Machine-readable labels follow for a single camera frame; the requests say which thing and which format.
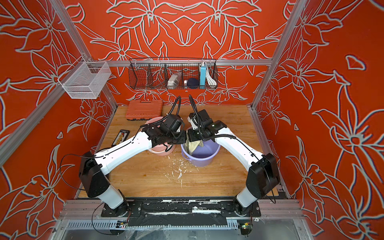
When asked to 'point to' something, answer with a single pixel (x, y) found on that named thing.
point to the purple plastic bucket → (204, 156)
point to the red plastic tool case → (138, 109)
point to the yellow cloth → (191, 147)
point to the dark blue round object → (193, 83)
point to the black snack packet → (121, 136)
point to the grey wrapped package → (173, 81)
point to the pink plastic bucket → (160, 149)
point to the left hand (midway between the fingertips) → (188, 137)
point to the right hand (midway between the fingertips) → (185, 135)
